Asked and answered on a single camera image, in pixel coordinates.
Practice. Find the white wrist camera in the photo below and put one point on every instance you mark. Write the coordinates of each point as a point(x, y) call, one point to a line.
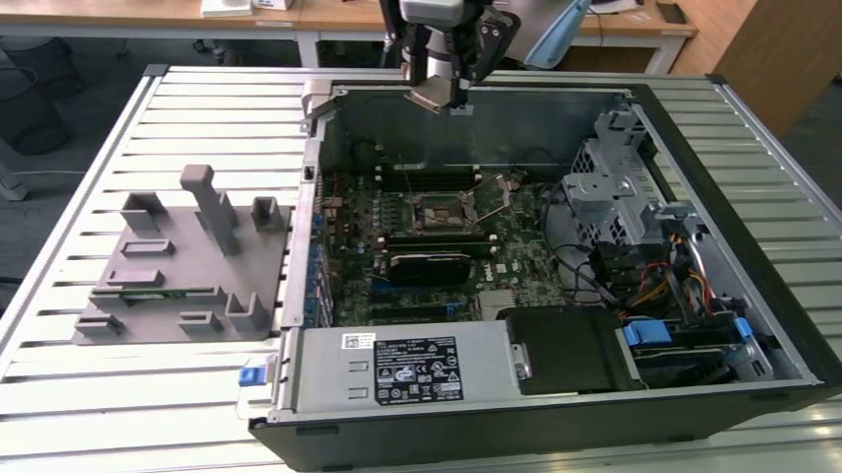
point(431, 10)

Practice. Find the silver CPU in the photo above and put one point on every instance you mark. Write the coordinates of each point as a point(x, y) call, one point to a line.
point(428, 101)

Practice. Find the black expansion slot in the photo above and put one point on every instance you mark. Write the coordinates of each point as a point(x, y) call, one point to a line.
point(407, 312)

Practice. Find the green motherboard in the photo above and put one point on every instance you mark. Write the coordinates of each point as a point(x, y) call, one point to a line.
point(529, 293)

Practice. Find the blue disk carrier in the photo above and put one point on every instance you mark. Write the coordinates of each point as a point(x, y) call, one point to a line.
point(644, 335)

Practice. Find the metal drive cage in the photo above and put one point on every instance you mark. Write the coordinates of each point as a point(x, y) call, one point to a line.
point(591, 189)

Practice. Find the black hard disk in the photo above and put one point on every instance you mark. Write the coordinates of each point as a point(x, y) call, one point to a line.
point(683, 367)

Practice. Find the white cardboard box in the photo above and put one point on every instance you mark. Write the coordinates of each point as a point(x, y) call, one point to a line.
point(226, 9)

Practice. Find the green RAM stick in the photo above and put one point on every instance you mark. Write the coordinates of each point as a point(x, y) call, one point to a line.
point(170, 294)

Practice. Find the black PC case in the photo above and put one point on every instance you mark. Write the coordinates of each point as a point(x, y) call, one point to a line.
point(525, 433)

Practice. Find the black plastic shroud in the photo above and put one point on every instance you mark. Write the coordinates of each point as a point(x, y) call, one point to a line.
point(565, 345)

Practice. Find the black graphics card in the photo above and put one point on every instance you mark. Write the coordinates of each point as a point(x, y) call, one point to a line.
point(427, 271)

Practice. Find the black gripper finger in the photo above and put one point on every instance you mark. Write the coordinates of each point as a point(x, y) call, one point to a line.
point(463, 79)

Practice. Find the wooden cabinet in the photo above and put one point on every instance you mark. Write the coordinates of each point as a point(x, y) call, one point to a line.
point(775, 49)

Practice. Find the blue case latch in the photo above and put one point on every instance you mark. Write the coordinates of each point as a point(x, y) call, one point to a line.
point(250, 377)

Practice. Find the wooden desk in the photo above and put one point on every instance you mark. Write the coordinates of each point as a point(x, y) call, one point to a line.
point(644, 29)
point(130, 20)

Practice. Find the black phone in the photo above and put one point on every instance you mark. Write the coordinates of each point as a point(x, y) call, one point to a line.
point(672, 12)

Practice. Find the white furniture foot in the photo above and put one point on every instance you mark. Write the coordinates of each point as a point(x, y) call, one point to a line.
point(13, 187)

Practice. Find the small white box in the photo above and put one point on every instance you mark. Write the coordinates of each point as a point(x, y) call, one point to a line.
point(270, 5)

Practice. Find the black waste bin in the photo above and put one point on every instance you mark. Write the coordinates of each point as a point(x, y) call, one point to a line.
point(38, 98)

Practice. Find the silver chipset heatsink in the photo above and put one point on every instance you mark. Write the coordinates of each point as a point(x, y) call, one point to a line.
point(497, 301)

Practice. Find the CPU socket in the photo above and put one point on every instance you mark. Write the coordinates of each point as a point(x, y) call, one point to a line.
point(437, 217)

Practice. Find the grey parts rack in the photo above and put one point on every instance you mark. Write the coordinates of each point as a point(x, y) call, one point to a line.
point(190, 268)

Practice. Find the silver power supply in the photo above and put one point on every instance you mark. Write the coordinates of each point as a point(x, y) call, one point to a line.
point(321, 355)

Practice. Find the metal locking lever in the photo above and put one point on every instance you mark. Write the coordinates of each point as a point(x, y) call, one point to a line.
point(409, 183)

